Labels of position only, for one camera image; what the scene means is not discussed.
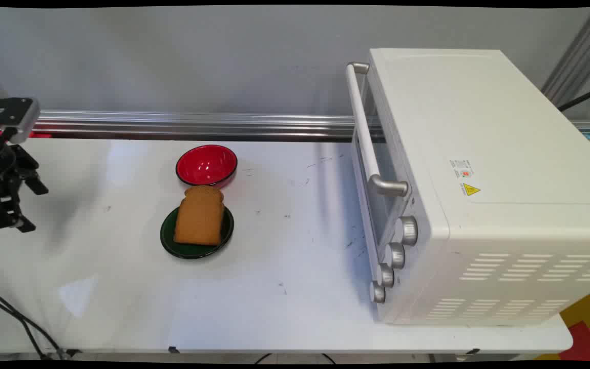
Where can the brown bread slice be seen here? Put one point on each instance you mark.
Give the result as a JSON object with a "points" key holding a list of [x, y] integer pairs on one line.
{"points": [[200, 218]]}

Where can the silver oven knob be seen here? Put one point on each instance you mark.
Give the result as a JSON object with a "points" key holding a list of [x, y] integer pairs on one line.
{"points": [[407, 230], [385, 275], [395, 255], [377, 292]]}

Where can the dark green plate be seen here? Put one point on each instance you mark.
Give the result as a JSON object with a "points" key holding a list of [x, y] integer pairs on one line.
{"points": [[192, 247]]}

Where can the aluminium frame rail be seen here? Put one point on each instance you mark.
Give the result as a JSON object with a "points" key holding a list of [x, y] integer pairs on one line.
{"points": [[197, 125]]}

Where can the red floor tile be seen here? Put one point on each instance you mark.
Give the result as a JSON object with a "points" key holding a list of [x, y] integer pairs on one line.
{"points": [[587, 343]]}

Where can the aluminium frame post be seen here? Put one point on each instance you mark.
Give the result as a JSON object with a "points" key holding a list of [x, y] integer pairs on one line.
{"points": [[576, 56]]}

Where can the yellow floor tile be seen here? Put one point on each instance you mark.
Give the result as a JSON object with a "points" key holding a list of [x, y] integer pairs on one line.
{"points": [[589, 307]]}

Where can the red bowl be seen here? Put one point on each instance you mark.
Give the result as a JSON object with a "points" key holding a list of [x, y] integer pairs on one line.
{"points": [[207, 164]]}

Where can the white toaster oven body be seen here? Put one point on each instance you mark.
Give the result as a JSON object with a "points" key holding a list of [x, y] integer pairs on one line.
{"points": [[494, 169]]}

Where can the yellow warning sticker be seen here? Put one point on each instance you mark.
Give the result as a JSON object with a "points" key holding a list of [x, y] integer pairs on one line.
{"points": [[471, 189]]}

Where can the black table clip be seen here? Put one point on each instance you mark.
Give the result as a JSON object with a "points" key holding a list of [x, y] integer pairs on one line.
{"points": [[472, 351], [173, 350], [72, 352]]}

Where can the white label sticker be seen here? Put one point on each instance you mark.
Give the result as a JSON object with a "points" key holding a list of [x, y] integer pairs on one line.
{"points": [[461, 168]]}

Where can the red cloth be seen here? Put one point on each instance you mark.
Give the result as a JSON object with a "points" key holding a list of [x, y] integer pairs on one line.
{"points": [[39, 135]]}

